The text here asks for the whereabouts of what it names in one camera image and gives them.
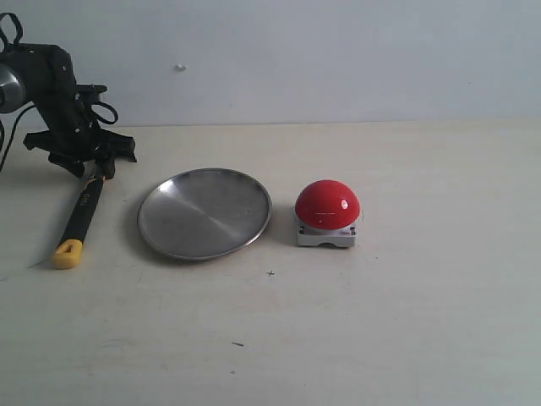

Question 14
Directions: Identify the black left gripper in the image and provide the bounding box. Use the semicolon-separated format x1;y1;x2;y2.
3;44;135;179

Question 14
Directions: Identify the yellow black claw hammer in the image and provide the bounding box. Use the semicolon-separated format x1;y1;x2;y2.
51;161;108;270

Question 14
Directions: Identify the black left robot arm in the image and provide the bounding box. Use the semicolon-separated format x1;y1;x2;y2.
1;44;136;179

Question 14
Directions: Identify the red dome push button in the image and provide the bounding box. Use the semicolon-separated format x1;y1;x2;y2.
294;179;362;249

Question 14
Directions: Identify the round silver metal plate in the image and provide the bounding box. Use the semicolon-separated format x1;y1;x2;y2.
137;167;272;261

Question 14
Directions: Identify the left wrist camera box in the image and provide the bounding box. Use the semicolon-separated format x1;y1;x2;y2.
76;85;107;106

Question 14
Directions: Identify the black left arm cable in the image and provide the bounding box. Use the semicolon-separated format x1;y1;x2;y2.
0;12;39;170

